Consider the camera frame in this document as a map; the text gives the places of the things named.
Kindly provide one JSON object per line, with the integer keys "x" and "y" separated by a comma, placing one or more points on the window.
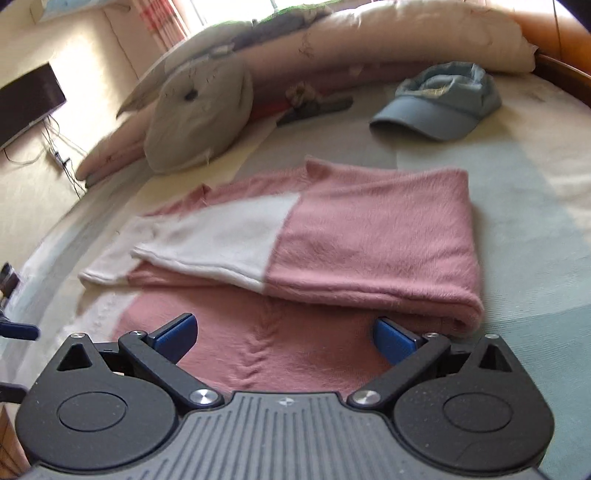
{"x": 231, "y": 8}

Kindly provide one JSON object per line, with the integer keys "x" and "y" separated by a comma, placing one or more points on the wooden headboard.
{"x": 563, "y": 46}

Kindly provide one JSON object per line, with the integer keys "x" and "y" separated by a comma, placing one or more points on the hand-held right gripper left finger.
{"x": 178, "y": 338}

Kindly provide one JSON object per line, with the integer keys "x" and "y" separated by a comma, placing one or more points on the folded grey cloth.
{"x": 286, "y": 25}

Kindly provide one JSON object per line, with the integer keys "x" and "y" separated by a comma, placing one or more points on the beige flower ornament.
{"x": 302, "y": 94}

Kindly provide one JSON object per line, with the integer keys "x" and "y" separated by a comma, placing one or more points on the white air conditioner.
{"x": 74, "y": 9}

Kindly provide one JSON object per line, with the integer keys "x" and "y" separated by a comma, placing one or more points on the black television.
{"x": 27, "y": 106}

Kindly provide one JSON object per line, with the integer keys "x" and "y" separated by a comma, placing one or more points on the grey cat face cushion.
{"x": 198, "y": 120}

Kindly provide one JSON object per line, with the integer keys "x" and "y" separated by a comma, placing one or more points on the pink and white sweater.
{"x": 369, "y": 240}

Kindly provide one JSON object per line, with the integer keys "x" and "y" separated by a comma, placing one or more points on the pink plaid curtain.
{"x": 161, "y": 23}

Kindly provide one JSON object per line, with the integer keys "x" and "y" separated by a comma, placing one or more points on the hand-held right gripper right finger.
{"x": 392, "y": 341}

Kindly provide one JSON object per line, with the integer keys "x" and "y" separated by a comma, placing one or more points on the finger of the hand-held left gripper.
{"x": 11, "y": 393}
{"x": 21, "y": 331}

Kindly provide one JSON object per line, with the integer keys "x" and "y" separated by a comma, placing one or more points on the blue cap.
{"x": 438, "y": 110}

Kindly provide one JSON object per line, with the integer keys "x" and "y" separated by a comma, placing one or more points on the grey patterned pillow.
{"x": 184, "y": 55}

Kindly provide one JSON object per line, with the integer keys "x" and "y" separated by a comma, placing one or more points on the power strip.
{"x": 59, "y": 158}

